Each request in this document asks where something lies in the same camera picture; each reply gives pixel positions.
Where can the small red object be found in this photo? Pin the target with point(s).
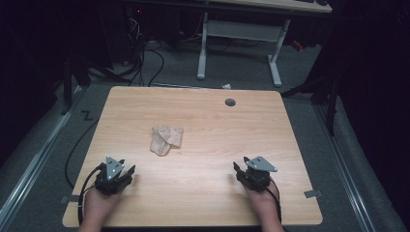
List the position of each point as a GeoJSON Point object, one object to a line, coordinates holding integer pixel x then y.
{"type": "Point", "coordinates": [297, 45]}

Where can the grey tape strip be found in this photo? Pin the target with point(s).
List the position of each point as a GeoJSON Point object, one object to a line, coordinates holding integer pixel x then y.
{"type": "Point", "coordinates": [313, 193]}
{"type": "Point", "coordinates": [69, 198]}

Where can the person's left hand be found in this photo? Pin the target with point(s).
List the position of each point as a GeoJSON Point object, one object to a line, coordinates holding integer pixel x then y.
{"type": "Point", "coordinates": [98, 206]}

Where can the person's right hand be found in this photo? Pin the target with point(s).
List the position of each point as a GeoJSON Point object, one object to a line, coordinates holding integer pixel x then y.
{"type": "Point", "coordinates": [262, 203]}

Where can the beige cloth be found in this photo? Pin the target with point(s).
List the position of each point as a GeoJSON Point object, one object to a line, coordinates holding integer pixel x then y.
{"type": "Point", "coordinates": [166, 140]}

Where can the white metal-legged desk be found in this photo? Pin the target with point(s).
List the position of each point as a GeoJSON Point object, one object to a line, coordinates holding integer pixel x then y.
{"type": "Point", "coordinates": [241, 30]}

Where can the black metal stand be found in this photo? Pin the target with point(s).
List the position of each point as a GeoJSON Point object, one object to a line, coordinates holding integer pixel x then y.
{"type": "Point", "coordinates": [69, 87]}
{"type": "Point", "coordinates": [325, 96]}

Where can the dark round table grommet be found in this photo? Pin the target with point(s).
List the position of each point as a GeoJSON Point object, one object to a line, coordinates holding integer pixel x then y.
{"type": "Point", "coordinates": [230, 102]}

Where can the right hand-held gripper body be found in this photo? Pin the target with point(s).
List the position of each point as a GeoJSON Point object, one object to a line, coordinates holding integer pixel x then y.
{"type": "Point", "coordinates": [256, 177]}

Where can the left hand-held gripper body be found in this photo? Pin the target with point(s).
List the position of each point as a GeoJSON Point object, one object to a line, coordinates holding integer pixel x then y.
{"type": "Point", "coordinates": [109, 180]}

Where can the silver metal floor rail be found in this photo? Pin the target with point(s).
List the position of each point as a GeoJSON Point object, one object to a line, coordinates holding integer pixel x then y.
{"type": "Point", "coordinates": [346, 174]}
{"type": "Point", "coordinates": [35, 161]}

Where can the small white crumpled paper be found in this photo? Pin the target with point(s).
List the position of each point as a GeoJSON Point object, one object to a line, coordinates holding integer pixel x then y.
{"type": "Point", "coordinates": [226, 86]}

